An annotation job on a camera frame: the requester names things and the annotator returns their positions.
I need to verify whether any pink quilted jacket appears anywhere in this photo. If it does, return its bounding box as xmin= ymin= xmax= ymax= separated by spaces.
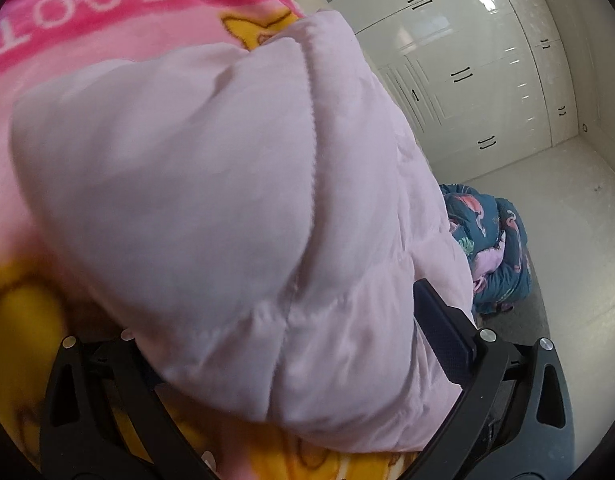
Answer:
xmin=10 ymin=11 xmax=472 ymax=453

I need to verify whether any pink cartoon bear blanket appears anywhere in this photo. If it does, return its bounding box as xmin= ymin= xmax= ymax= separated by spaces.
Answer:
xmin=0 ymin=0 xmax=419 ymax=480

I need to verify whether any blue flamingo duvet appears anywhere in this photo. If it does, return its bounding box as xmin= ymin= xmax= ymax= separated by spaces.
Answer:
xmin=440 ymin=184 xmax=533 ymax=316

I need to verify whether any white glossy wardrobe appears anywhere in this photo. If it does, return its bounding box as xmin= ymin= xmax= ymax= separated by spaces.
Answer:
xmin=327 ymin=0 xmax=579 ymax=182

